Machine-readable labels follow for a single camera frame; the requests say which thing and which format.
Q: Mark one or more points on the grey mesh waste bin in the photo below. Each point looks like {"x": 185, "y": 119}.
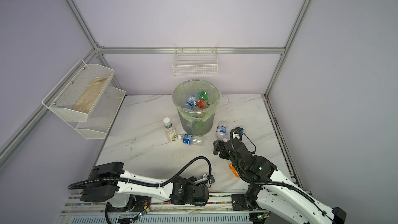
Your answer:
{"x": 198, "y": 127}

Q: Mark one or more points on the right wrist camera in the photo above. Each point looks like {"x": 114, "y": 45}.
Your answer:
{"x": 237, "y": 133}

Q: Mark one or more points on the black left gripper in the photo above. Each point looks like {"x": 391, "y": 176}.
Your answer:
{"x": 195, "y": 179}

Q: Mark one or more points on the round clear bottle red label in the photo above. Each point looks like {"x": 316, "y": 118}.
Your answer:
{"x": 201, "y": 104}

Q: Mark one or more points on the clear bottle green neck label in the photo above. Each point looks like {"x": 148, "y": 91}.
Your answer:
{"x": 170, "y": 129}

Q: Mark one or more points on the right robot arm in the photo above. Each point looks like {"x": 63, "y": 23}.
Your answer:
{"x": 271, "y": 190}

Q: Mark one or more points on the orange NFC juice bottle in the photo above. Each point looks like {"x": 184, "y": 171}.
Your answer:
{"x": 231, "y": 166}

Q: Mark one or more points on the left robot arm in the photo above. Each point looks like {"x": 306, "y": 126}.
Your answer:
{"x": 111, "y": 183}

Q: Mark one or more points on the aluminium front rail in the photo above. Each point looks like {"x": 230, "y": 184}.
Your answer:
{"x": 219, "y": 210}

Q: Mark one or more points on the white two-tier mesh shelf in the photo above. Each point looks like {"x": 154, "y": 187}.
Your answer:
{"x": 97, "y": 123}

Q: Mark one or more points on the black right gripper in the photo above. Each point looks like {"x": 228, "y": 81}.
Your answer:
{"x": 215, "y": 148}

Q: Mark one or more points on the aluminium frame profiles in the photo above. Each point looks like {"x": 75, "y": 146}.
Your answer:
{"x": 14, "y": 143}

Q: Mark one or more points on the green plastic bin liner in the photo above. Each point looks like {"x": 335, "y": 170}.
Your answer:
{"x": 193, "y": 87}

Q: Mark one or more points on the small bottle blue label near bin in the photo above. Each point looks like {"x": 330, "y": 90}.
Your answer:
{"x": 190, "y": 139}

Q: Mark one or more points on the white wire wall basket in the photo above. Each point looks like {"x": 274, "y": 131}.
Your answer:
{"x": 195, "y": 59}

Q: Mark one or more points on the green soda bottle yellow cap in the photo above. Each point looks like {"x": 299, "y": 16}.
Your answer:
{"x": 202, "y": 95}

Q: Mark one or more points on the beige cloth in shelf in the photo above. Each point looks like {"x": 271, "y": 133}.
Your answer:
{"x": 86, "y": 101}

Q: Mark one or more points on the small clear bottle blue white label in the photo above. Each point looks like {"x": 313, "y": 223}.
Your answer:
{"x": 221, "y": 130}

